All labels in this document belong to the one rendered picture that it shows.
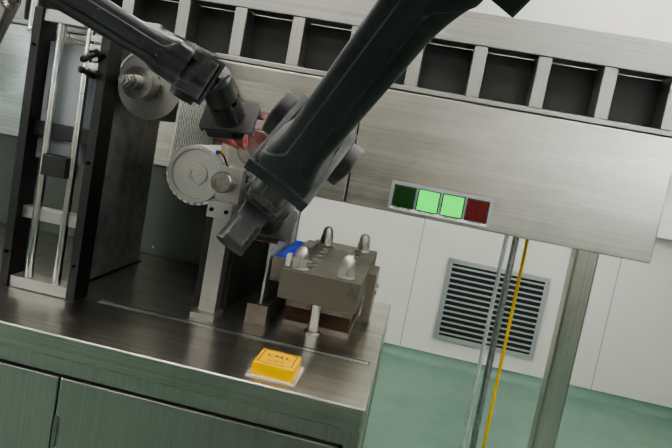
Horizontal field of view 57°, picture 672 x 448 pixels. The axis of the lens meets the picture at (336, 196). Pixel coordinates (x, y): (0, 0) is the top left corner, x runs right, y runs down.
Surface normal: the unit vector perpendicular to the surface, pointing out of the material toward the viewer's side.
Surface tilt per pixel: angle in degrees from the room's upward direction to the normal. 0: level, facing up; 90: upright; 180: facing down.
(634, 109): 90
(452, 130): 90
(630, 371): 90
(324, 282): 90
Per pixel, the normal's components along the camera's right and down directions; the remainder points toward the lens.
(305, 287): -0.15, 0.07
